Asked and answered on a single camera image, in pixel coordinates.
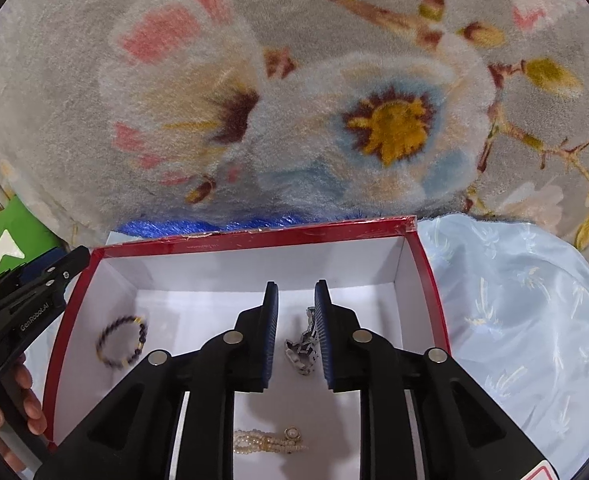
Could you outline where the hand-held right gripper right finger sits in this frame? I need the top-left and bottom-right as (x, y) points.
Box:
(314, 280), (560, 480)

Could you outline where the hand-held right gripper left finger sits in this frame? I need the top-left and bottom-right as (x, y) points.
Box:
(34, 281), (280, 480)

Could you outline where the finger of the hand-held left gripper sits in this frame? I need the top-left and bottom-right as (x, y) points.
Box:
(24, 246), (91, 306)

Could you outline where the silver wristwatch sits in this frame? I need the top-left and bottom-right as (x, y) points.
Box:
(284, 305), (321, 376)

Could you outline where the red cardboard box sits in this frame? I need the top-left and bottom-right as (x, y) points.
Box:
(42, 216), (452, 480)

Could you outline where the dark bead bracelet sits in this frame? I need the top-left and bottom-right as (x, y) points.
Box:
(96, 314), (149, 368)

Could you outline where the pearl bracelet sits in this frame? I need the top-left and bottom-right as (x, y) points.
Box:
(233, 425), (309, 457)

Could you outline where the light blue satin cloth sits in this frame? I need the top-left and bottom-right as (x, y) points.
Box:
(417, 214), (589, 480)

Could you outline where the grey floral blanket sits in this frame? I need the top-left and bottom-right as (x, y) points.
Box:
(0, 0), (589, 256)

